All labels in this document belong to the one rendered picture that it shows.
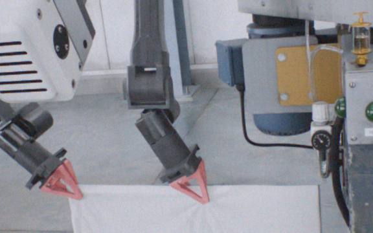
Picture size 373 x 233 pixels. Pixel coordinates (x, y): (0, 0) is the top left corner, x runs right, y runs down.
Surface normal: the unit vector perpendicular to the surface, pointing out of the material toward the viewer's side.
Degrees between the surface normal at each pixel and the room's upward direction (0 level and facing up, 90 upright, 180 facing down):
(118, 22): 90
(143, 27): 72
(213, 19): 90
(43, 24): 90
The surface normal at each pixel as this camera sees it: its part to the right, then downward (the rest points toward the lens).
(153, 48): -0.23, 0.00
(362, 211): -0.23, 0.30
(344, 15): -0.90, 0.22
